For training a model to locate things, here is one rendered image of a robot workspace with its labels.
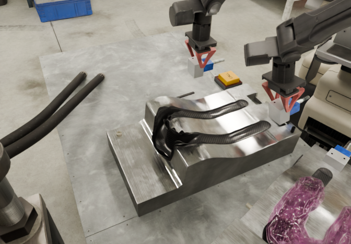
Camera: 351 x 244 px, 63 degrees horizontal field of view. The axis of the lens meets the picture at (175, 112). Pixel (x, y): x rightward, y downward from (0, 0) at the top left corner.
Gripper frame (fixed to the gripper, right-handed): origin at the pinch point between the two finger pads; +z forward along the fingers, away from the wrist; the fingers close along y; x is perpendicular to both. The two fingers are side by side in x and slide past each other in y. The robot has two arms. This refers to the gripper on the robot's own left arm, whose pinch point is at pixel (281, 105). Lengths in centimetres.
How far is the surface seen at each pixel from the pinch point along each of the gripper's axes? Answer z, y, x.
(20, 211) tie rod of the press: -3, -3, -73
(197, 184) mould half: 6.2, 6.4, -32.5
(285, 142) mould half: 7.7, 6.6, -4.1
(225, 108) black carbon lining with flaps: 2.3, -11.4, -11.7
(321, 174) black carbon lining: 11.9, 17.6, -1.9
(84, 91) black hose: -7, -39, -49
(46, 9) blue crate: 20, -315, -51
